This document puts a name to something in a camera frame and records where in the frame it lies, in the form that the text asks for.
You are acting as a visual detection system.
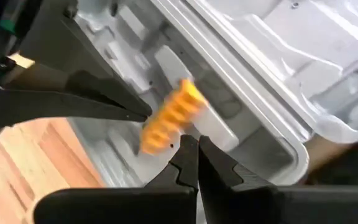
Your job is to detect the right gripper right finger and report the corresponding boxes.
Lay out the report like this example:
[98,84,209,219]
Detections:
[198,136,358,224]

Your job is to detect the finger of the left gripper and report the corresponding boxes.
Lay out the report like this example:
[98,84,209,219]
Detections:
[65,70,153,116]
[0,90,147,142]

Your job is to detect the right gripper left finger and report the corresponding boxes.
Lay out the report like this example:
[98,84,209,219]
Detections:
[33,135,200,224]

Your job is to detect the orange bit holder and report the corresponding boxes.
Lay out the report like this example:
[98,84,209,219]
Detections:
[139,78,210,156]

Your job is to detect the grey plastic tool case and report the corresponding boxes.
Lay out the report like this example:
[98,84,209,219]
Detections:
[63,0,358,190]

